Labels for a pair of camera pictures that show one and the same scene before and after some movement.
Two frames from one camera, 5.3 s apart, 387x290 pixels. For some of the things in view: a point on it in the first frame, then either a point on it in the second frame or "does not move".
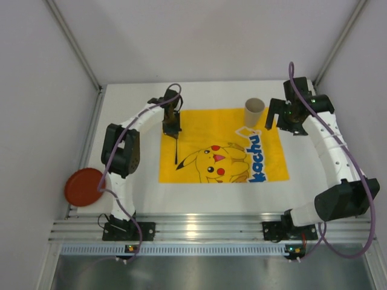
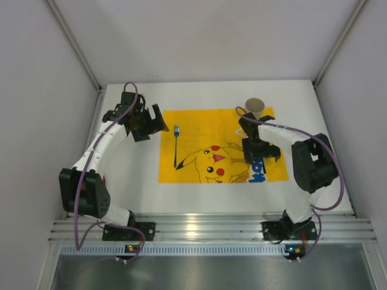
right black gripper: x=279 y=113 → x=260 y=150
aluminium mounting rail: x=76 y=226 does not move
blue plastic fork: x=176 y=161 does not move
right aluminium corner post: x=335 y=48 does not move
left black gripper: x=171 y=132 → x=149 y=127
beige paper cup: x=253 y=109 does not move
